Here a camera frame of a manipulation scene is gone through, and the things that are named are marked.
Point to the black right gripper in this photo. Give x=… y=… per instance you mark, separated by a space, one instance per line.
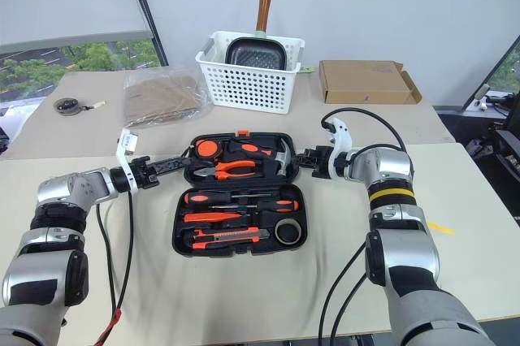
x=321 y=162

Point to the orange utility knife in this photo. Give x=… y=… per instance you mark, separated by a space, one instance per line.
x=227 y=234

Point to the brown cardboard box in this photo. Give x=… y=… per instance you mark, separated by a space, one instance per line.
x=361 y=84

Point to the round tape measure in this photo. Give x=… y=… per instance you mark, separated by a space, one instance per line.
x=67 y=106

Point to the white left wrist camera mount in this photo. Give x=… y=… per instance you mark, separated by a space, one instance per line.
x=124 y=155

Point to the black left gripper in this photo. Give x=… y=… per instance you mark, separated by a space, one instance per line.
x=143 y=173

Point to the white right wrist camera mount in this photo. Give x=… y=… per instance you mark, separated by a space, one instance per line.
x=341 y=139

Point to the black office chair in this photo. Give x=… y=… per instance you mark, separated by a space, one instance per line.
x=508 y=139

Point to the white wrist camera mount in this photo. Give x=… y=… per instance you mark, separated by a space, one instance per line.
x=124 y=155
x=341 y=139

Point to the black tool case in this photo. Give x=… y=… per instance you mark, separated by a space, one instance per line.
x=239 y=254

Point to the white table cloth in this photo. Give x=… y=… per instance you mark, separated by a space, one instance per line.
x=243 y=293

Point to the black orange short-shaft screwdriver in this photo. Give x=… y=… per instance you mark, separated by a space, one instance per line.
x=196 y=199

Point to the black orange long-shaft screwdriver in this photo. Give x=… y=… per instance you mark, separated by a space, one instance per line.
x=280 y=204

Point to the silver claw hammer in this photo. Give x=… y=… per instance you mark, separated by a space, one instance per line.
x=282 y=155

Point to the small beige tag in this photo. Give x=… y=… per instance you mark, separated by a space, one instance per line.
x=97 y=105

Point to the white perforated plastic basket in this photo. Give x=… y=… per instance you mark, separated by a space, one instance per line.
x=248 y=90

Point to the small orange black tool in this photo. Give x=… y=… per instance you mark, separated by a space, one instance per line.
x=201 y=245

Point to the plastic bag with brown paper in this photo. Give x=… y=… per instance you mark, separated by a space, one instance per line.
x=162 y=98

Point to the orange black tape measure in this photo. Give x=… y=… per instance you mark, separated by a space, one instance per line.
x=206 y=148

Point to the black electrical tape roll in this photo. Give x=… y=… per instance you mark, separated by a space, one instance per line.
x=288 y=231

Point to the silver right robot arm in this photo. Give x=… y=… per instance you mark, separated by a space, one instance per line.
x=402 y=248

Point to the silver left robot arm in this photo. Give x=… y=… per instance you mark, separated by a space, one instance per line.
x=44 y=248

